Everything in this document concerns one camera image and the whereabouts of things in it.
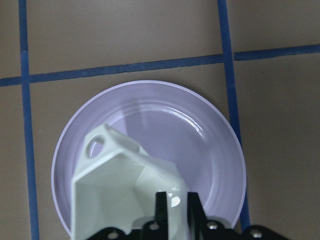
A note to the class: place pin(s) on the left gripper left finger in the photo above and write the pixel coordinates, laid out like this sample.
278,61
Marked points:
161,208

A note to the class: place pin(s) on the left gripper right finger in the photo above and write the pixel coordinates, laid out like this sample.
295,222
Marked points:
195,212

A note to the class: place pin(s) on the lilac plate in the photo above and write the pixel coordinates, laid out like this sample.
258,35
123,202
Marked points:
172,123

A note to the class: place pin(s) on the brown paper table cover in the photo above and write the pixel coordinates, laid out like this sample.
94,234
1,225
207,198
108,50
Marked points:
260,56

